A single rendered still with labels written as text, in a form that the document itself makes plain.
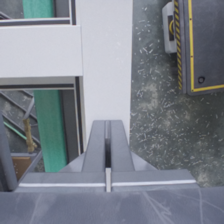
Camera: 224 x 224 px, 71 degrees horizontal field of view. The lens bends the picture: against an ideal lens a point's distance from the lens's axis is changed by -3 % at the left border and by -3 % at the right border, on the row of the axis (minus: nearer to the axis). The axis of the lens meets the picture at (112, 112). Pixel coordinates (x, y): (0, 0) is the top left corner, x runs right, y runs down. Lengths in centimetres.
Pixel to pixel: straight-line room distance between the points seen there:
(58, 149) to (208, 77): 78
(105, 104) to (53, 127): 12
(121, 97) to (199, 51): 74
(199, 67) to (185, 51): 10
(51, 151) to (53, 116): 6
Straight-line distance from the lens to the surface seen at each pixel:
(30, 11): 24
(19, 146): 140
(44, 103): 24
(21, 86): 23
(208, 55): 90
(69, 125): 25
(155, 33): 114
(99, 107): 15
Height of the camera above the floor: 108
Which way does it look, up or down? 73 degrees down
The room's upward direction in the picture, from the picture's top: 174 degrees clockwise
